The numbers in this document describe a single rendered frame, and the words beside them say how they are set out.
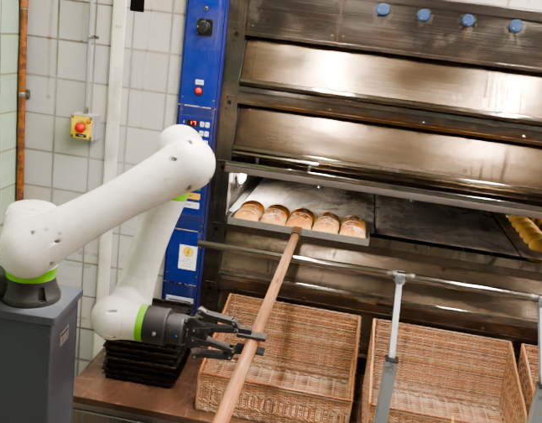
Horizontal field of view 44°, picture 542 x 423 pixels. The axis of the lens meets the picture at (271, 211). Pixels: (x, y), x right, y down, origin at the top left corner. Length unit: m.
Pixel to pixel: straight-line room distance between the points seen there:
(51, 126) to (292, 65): 1.02
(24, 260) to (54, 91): 1.45
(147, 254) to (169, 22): 1.22
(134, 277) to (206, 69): 1.13
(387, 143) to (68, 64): 1.30
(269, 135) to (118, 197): 1.24
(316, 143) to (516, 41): 0.81
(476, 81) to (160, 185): 1.48
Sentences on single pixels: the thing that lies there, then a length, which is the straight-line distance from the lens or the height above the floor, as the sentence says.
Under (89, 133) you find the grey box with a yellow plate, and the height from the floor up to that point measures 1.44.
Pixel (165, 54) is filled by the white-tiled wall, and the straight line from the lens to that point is 2.74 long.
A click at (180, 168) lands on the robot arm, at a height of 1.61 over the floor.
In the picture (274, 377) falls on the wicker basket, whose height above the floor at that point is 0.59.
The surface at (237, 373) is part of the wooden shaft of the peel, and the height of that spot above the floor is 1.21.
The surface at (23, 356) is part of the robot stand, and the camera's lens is 1.80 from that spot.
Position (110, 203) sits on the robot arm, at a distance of 1.53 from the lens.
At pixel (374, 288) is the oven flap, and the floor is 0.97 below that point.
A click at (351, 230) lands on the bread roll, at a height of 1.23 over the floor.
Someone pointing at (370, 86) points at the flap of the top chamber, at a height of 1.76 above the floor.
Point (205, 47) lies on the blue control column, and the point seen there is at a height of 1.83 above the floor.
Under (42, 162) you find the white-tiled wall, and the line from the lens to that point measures 2.98.
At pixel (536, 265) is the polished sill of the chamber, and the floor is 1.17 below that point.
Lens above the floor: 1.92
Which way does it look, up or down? 15 degrees down
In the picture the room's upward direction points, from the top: 7 degrees clockwise
